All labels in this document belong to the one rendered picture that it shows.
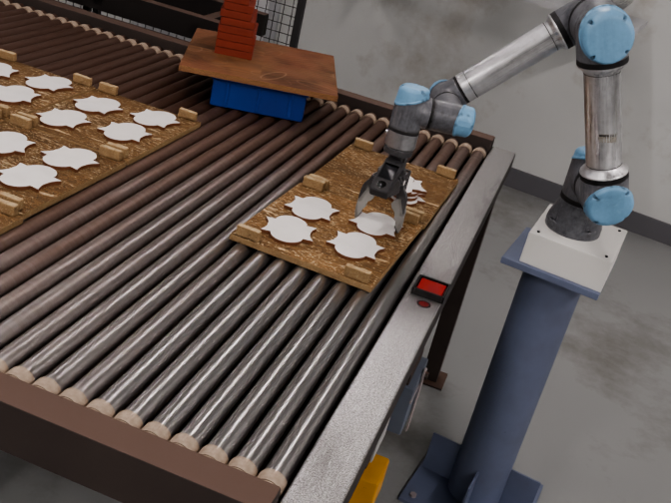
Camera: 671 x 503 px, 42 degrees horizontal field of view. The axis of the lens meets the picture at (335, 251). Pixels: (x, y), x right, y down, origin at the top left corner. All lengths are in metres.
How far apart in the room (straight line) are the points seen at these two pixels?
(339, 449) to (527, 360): 1.18
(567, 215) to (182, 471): 1.40
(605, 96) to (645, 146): 3.25
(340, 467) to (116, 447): 0.35
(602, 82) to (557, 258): 0.51
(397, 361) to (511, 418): 1.00
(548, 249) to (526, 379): 0.43
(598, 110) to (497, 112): 3.38
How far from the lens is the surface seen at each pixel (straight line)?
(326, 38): 5.84
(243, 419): 1.46
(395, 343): 1.76
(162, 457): 1.32
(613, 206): 2.22
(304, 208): 2.16
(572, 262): 2.36
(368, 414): 1.54
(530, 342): 2.52
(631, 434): 3.54
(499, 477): 2.80
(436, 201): 2.43
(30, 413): 1.38
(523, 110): 5.45
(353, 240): 2.06
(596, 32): 2.04
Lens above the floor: 1.82
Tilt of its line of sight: 26 degrees down
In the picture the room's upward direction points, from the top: 14 degrees clockwise
